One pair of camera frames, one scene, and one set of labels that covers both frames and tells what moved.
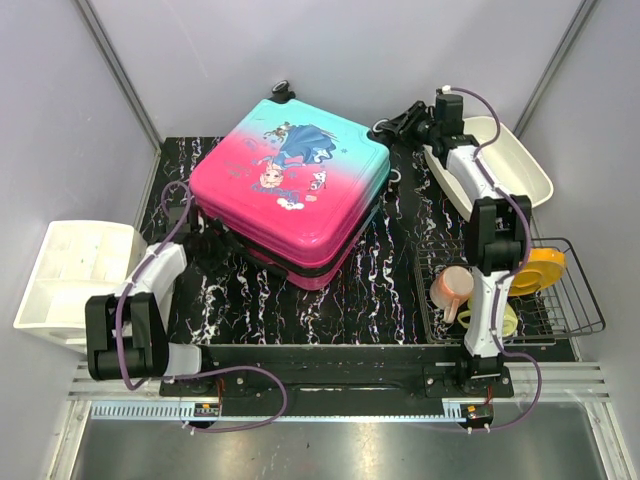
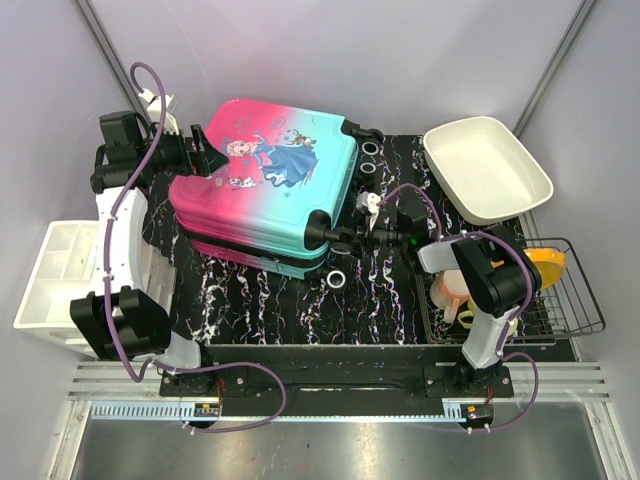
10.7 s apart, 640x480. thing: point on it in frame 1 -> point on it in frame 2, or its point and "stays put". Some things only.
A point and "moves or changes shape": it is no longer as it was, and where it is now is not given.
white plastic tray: x=511 y=164 stays put
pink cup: x=450 y=290 stays put
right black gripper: x=404 y=122 -> x=353 y=241
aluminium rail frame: x=541 y=391 stays put
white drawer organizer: x=77 y=261 stays put
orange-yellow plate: x=544 y=269 stays put
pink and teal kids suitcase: x=290 y=180 moves or changes shape
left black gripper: x=227 y=247 -> x=205 y=159
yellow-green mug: x=510 y=319 stays put
